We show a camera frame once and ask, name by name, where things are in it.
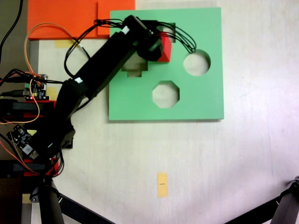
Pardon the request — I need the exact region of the green shape sorter board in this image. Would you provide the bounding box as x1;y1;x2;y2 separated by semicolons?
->
108;7;225;122

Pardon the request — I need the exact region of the yellow tape strip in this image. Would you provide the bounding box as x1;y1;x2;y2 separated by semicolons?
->
54;39;76;49

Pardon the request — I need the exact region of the black tripod leg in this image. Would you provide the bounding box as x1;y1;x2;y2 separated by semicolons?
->
224;175;299;224

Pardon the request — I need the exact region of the red square block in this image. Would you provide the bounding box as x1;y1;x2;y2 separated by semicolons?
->
157;35;173;63

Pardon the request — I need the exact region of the thin black wire pair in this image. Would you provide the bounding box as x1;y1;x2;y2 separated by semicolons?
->
71;36;92;60

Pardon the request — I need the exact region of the red printed base mount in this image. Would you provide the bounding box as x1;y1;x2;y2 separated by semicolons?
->
22;156;59;177
22;99;57;119

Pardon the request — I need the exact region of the circuit board with green terminal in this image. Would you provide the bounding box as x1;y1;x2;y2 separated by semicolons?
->
23;74;49;101

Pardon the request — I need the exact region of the small yellow tape piece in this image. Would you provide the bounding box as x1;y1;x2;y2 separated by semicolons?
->
47;87;58;100

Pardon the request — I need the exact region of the thin orange wire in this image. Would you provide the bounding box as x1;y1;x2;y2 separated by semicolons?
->
0;22;76;126

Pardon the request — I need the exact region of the yellow tape marker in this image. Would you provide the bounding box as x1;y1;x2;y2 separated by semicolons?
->
157;172;168;198

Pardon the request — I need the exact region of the orange block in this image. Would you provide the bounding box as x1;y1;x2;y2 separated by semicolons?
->
27;0;136;40

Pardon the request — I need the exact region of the black tripod with clamp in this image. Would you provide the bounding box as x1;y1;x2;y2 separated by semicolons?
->
29;176;115;224

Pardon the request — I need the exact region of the thick black cable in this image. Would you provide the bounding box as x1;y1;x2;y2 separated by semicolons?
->
0;0;24;65

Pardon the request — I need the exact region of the black gripper wire loop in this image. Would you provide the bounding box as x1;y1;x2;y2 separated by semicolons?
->
156;21;197;54

